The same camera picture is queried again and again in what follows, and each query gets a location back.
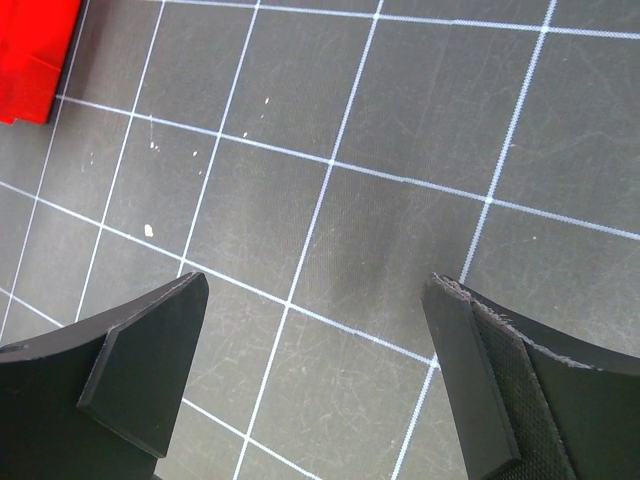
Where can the black grid mat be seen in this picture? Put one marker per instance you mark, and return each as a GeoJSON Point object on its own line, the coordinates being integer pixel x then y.
{"type": "Point", "coordinates": [318, 160]}

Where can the red plastic bin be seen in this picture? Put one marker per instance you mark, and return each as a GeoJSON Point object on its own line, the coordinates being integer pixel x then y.
{"type": "Point", "coordinates": [35, 37]}

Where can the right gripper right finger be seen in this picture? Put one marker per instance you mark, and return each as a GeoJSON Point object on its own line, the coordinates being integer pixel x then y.
{"type": "Point", "coordinates": [529, 401]}

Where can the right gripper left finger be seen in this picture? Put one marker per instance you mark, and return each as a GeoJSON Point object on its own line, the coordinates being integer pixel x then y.
{"type": "Point", "coordinates": [99, 399]}

